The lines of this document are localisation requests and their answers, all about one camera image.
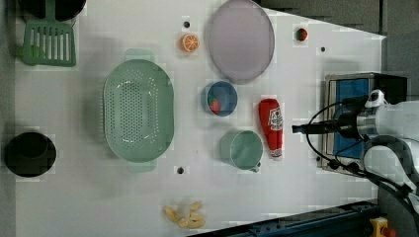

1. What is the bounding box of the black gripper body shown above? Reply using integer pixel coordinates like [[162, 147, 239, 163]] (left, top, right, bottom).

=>
[[336, 96, 368, 138]]

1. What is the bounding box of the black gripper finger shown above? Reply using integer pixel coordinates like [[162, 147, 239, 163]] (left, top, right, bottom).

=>
[[292, 121, 336, 134]]

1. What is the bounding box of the red ketchup bottle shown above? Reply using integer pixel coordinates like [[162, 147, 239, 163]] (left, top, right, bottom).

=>
[[258, 99, 284, 160]]

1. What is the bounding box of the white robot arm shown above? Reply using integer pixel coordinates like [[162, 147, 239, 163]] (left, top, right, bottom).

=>
[[292, 91, 418, 213]]

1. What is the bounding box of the grey round plate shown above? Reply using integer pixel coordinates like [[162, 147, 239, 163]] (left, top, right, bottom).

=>
[[206, 0, 275, 84]]

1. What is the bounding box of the red strawberry toy on table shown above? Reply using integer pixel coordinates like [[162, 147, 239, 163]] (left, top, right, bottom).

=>
[[295, 28, 308, 41]]

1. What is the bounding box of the blue bowl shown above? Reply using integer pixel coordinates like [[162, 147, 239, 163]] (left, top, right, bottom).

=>
[[201, 81, 238, 117]]

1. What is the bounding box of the red strawberry toy in bowl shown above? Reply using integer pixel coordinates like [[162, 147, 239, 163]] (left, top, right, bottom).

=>
[[208, 97, 221, 115]]

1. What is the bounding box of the yellow emergency stop box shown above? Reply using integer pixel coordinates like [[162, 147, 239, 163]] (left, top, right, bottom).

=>
[[370, 217, 397, 237]]

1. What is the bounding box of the orange slice toy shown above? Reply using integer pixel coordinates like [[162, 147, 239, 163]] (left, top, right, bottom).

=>
[[179, 34, 200, 52]]

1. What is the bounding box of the green colander basket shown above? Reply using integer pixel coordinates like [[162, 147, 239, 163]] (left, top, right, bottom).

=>
[[103, 48, 175, 173]]

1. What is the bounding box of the black pot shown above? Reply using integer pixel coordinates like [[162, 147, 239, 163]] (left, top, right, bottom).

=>
[[18, 0, 87, 23]]

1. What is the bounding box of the green slotted spatula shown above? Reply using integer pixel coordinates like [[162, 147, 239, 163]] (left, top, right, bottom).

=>
[[21, 0, 76, 67]]

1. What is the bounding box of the black cup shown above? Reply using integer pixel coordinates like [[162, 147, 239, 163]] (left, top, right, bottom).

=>
[[5, 132, 57, 178]]

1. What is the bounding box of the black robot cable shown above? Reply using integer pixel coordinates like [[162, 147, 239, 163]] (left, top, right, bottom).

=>
[[305, 101, 419, 205]]

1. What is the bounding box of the green cup with handle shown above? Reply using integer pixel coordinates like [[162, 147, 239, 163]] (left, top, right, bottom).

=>
[[219, 130, 263, 173]]

